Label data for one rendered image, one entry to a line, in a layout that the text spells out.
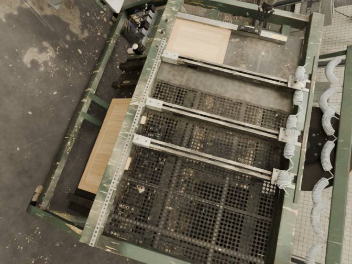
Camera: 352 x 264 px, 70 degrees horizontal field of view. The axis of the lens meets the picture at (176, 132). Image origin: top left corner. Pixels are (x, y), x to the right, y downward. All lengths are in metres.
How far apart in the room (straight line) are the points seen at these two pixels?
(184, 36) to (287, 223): 1.63
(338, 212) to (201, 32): 1.77
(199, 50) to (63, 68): 1.26
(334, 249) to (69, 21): 2.88
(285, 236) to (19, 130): 2.13
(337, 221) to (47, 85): 2.58
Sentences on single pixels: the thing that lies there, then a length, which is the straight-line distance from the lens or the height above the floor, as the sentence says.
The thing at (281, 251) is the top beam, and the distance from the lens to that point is 1.84.
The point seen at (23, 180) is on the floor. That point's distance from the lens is 2.47.
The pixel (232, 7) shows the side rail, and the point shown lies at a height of 1.27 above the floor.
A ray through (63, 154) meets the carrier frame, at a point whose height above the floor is 0.18.
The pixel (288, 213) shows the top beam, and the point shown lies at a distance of 1.85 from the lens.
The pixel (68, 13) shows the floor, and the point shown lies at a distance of 2.74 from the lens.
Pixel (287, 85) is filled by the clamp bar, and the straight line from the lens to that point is 2.11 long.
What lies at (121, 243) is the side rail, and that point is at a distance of 1.81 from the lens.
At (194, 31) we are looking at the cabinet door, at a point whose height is 1.05.
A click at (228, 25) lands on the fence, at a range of 2.35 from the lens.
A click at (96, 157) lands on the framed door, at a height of 0.34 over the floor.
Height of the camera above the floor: 2.22
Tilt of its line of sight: 36 degrees down
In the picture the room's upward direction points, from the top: 95 degrees clockwise
